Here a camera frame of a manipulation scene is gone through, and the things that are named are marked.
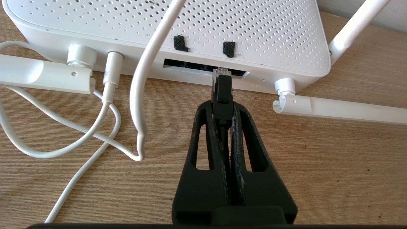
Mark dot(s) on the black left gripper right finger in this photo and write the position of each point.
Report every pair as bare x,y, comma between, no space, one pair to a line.
267,190

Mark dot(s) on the white wifi router with antennas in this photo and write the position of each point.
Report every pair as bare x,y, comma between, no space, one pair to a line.
238,25

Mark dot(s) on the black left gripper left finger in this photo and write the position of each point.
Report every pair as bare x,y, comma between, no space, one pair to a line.
190,190

